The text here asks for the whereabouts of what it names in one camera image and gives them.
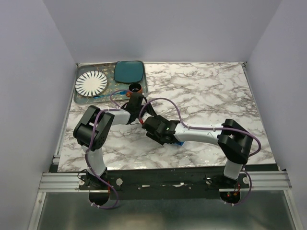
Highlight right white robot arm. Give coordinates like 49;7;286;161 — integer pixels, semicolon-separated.
141;114;253;188

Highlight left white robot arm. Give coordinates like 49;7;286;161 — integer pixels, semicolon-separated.
73;92;157;189

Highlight orange brown mug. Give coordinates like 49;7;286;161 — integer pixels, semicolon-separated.
126;83;143;97

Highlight blue plastic fork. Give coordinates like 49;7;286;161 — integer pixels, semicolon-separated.
94;90;127;98

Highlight teal square plate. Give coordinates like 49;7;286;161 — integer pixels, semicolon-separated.
114;61;145;84

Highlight green patterned tray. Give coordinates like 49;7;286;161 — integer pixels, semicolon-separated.
74;61;148;104

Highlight white striped round plate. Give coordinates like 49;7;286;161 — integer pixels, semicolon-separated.
75;70;108;97

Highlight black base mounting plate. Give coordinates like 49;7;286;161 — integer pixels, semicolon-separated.
79;166;249;201

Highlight aluminium frame rail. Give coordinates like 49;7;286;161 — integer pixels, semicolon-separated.
38;173;79;193

